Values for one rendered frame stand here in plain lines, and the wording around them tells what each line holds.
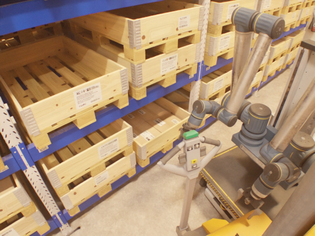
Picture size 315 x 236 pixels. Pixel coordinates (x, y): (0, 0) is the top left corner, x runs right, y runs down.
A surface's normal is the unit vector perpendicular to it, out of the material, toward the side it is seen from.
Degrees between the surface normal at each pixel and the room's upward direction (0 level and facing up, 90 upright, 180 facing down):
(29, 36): 90
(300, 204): 90
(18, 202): 90
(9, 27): 90
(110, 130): 0
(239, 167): 0
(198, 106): 65
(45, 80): 0
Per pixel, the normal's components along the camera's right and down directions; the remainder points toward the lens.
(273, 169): -0.84, -0.11
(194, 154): 0.37, 0.33
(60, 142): 0.67, 0.46
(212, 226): -0.16, -0.94
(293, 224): -0.72, 0.43
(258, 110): 0.00, -0.78
